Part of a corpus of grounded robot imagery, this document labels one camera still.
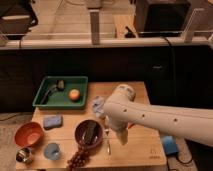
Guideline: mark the silver metal cup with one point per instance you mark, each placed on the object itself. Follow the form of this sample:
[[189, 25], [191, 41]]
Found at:
[[24, 155]]

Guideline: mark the red bowl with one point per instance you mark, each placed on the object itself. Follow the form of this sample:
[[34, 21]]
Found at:
[[28, 134]]

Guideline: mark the blue object on floor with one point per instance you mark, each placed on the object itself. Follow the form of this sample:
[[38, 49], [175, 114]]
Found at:
[[169, 145]]

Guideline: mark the blue sponge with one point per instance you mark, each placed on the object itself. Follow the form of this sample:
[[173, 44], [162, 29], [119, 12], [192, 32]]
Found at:
[[52, 122]]

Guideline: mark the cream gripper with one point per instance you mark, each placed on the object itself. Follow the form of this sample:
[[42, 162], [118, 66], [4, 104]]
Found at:
[[122, 136]]

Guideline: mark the purple grape bunch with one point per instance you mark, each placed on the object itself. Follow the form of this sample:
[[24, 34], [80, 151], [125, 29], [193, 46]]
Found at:
[[80, 158]]

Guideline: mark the dark purple bowl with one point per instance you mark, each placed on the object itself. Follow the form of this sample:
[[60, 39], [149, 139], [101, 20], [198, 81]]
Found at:
[[89, 132]]

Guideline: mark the blue plastic cup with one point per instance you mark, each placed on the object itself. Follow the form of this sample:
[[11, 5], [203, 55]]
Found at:
[[52, 151]]

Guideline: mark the orange peach fruit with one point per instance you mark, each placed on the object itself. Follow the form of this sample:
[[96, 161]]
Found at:
[[74, 94]]

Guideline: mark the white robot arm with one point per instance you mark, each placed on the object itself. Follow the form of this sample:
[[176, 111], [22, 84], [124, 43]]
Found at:
[[190, 123]]

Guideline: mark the silver fork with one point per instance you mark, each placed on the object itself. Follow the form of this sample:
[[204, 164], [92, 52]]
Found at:
[[106, 130]]

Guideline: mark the black dish brush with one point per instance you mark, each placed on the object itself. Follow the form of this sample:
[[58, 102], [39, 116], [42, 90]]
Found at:
[[58, 86]]

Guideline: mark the crumpled blue white cloth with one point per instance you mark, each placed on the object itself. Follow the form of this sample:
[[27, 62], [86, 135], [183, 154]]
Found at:
[[97, 106]]

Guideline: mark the green plastic tray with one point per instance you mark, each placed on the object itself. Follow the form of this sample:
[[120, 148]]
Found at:
[[60, 100]]

